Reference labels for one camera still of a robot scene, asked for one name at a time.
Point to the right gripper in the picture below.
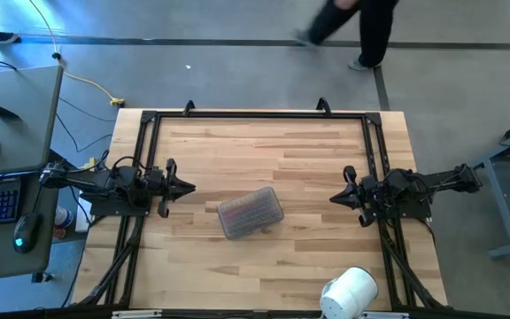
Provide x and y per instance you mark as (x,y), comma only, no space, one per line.
(370,195)

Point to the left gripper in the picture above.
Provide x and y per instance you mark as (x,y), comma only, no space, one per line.
(170,195)

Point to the clear box with grey lid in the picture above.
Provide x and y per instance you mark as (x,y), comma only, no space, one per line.
(250,212)

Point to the white cylindrical cup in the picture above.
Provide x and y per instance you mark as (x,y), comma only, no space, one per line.
(349,294)

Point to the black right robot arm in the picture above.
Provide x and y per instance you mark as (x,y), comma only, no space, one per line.
(423,186)

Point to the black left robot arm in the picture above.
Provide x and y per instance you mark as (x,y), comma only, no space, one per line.
(104,181)

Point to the white paper box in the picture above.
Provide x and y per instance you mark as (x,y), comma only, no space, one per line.
(82,219)

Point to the yellow plug block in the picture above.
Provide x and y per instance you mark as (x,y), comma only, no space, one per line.
(90,165)

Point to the white blue red bottle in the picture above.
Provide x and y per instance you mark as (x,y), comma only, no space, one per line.
(63,218)

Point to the black computer mouse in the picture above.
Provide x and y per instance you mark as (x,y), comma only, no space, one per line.
(27,230)

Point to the black desk foot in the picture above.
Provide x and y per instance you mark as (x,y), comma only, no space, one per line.
(42,277)

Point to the person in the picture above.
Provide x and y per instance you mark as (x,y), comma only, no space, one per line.
(374,31)

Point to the black frame clamp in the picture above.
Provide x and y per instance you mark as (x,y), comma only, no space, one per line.
(323,106)
(189,105)

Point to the black aluminium frame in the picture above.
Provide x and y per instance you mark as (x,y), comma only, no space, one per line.
(281,114)

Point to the white mount bracket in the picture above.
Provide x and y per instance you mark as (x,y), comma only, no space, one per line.
(135,314)
(388,315)

